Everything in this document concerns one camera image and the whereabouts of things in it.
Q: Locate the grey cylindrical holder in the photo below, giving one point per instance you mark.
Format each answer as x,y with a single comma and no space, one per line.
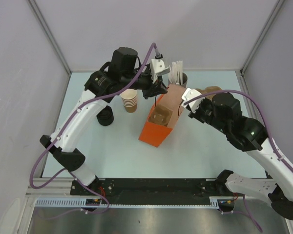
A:
183,83

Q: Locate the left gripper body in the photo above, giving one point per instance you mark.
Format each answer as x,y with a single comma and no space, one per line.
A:
148,87

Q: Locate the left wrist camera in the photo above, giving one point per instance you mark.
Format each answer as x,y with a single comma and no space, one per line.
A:
158,68

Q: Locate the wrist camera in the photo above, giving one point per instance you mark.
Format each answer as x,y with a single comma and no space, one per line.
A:
188,95
158,68

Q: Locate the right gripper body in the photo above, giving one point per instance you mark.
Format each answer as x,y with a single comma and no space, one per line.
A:
204,112

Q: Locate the stack of black lids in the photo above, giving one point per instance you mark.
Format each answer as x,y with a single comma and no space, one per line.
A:
105,117

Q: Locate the white slotted cable duct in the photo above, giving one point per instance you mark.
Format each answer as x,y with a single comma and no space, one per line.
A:
56,202

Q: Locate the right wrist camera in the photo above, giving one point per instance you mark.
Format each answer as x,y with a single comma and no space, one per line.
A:
188,95

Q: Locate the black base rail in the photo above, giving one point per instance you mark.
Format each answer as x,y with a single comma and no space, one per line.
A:
161,190

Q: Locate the stack of brown paper cups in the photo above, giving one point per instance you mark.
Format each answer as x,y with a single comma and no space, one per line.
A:
129,99

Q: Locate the remaining cardboard cup carrier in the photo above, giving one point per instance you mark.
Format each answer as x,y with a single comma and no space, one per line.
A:
209,89

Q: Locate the orange paper bag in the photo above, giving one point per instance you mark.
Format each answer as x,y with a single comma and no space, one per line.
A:
154,134

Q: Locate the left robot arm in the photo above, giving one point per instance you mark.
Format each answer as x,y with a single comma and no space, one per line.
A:
124,71

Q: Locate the brown cardboard cup carrier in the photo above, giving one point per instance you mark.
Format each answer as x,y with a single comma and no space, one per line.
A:
161,115

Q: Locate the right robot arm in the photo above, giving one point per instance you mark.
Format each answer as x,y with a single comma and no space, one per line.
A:
223,112

